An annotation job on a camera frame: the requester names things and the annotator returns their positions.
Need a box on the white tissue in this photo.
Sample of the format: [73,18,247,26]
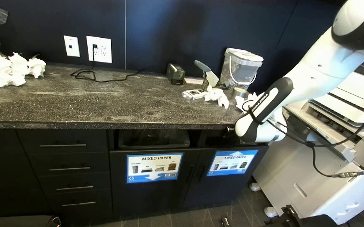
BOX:
[204,86,230,110]
[236,93,261,114]

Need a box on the black recycling bin lid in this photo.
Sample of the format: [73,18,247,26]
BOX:
[0,123,276,226]

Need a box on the small black desk device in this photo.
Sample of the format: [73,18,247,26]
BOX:
[166,62,186,86]

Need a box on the grey white stapler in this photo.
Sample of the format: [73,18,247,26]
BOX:
[181,59,224,101]

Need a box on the blue paper label down arrow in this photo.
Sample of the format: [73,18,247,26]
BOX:
[126,152,184,185]

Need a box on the blue paper label up arrow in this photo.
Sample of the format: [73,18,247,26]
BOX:
[206,149,260,178]

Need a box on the clear plastic bucket white lid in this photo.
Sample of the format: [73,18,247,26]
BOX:
[219,47,265,91]

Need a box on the large white office printer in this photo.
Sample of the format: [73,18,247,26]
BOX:
[252,59,364,226]

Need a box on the white crumpled paper pile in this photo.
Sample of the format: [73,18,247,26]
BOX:
[0,50,48,96]

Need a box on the black power cable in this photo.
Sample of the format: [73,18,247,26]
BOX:
[70,43,142,84]

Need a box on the white wall power outlet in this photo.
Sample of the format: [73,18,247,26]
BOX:
[85,35,114,65]

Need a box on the silver drawer handle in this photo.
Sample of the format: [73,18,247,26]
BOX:
[56,185,95,192]
[48,166,93,173]
[61,201,98,209]
[40,143,88,149]

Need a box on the white wall data plate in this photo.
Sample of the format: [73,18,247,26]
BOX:
[62,35,83,59]

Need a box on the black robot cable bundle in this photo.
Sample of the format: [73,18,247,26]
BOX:
[241,59,364,180]

